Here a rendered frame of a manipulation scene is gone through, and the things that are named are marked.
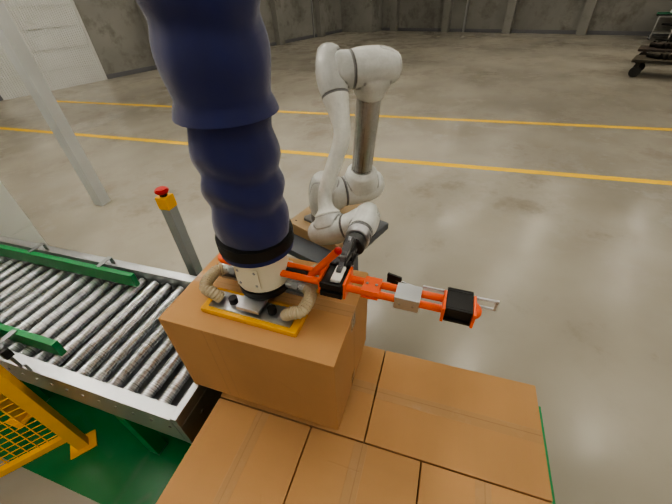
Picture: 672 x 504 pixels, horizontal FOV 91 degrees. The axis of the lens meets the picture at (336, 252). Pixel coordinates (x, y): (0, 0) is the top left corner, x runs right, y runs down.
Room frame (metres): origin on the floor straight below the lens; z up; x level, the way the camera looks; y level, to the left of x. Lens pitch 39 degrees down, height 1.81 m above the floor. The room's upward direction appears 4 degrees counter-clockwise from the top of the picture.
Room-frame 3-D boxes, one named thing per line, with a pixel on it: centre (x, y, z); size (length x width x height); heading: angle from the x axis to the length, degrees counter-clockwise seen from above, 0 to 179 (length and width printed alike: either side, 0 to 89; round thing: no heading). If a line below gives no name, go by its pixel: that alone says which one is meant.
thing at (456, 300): (0.58, -0.32, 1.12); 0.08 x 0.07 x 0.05; 69
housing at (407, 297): (0.64, -0.19, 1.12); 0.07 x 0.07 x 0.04; 69
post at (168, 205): (1.58, 0.89, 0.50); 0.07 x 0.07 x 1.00; 70
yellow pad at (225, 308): (0.72, 0.28, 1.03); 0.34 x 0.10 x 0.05; 69
